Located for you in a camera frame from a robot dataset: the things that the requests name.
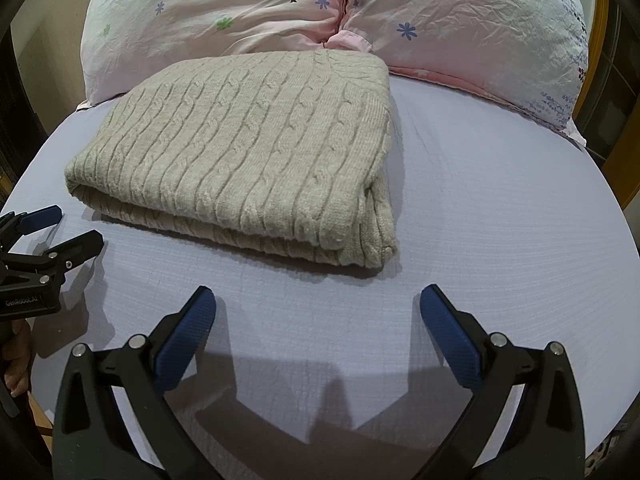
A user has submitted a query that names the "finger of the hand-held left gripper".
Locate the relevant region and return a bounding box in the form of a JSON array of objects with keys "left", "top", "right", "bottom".
[
  {"left": 0, "top": 229, "right": 106, "bottom": 282},
  {"left": 0, "top": 204, "right": 65, "bottom": 249}
]

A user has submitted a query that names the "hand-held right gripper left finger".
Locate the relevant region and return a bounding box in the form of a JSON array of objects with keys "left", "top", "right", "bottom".
[{"left": 51, "top": 285, "right": 218, "bottom": 480}]

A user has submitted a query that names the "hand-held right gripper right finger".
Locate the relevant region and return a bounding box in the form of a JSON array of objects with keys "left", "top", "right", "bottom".
[{"left": 419, "top": 283, "right": 586, "bottom": 480}]

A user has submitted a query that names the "beige cable-knit sweater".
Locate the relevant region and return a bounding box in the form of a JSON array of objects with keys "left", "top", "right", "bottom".
[{"left": 64, "top": 50, "right": 401, "bottom": 269}]

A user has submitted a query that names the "person's left hand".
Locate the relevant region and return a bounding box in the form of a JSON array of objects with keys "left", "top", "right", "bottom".
[{"left": 1, "top": 319, "right": 34, "bottom": 395}]

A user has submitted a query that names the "dark furniture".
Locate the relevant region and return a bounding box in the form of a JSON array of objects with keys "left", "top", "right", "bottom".
[{"left": 0, "top": 22, "right": 87, "bottom": 203}]

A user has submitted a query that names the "lavender bed sheet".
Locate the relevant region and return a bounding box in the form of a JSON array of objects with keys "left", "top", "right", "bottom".
[{"left": 0, "top": 72, "right": 640, "bottom": 480}]

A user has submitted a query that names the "pink floral pillow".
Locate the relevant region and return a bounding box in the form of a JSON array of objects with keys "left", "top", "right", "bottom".
[
  {"left": 81, "top": 0, "right": 352, "bottom": 107},
  {"left": 327, "top": 0, "right": 589, "bottom": 147}
]

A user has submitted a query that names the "wooden headboard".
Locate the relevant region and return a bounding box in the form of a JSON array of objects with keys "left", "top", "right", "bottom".
[{"left": 572, "top": 0, "right": 640, "bottom": 213}]

